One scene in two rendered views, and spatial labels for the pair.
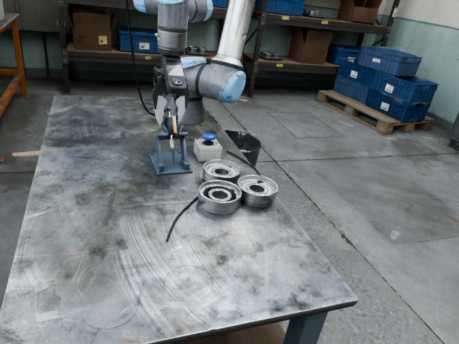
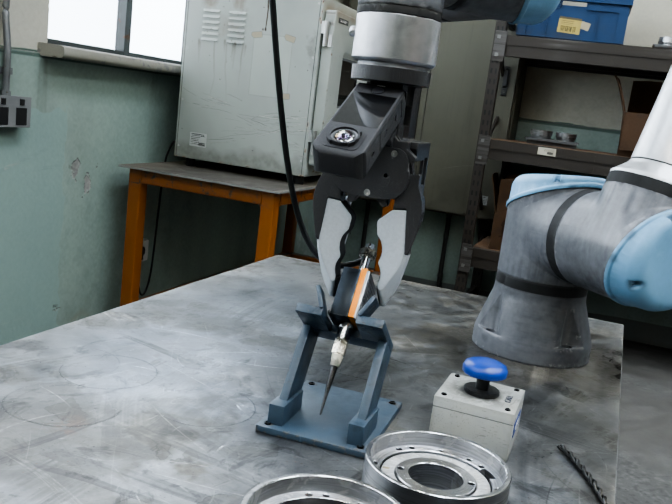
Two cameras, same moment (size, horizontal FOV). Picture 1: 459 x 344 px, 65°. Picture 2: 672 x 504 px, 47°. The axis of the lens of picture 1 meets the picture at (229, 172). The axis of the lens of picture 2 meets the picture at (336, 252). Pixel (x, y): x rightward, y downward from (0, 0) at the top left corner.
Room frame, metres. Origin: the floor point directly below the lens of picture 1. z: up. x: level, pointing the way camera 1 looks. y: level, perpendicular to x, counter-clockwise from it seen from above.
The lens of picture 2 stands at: (0.43, -0.26, 1.08)
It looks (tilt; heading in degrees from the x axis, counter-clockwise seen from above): 11 degrees down; 42
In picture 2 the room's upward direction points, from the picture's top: 7 degrees clockwise
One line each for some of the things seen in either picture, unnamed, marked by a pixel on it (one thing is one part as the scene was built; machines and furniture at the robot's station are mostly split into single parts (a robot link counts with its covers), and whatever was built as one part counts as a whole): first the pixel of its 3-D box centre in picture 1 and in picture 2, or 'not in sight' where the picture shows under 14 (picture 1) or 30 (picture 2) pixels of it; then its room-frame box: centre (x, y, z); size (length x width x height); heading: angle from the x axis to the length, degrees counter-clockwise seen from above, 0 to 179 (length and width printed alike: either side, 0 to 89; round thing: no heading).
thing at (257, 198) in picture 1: (256, 191); not in sight; (0.81, -0.08, 0.82); 0.10 x 0.10 x 0.04
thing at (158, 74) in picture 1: (169, 70); (384, 136); (0.98, 0.20, 1.06); 0.09 x 0.08 x 0.12; 25
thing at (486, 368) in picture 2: (208, 141); (482, 387); (1.02, 0.08, 0.85); 0.04 x 0.04 x 0.05
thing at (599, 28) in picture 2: not in sight; (572, 23); (4.10, 1.67, 1.61); 0.52 x 0.38 x 0.22; 116
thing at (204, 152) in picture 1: (207, 148); (479, 411); (1.02, 0.08, 0.82); 0.08 x 0.07 x 0.05; 23
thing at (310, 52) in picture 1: (308, 44); not in sight; (5.12, -0.81, 0.67); 0.52 x 0.43 x 0.43; 113
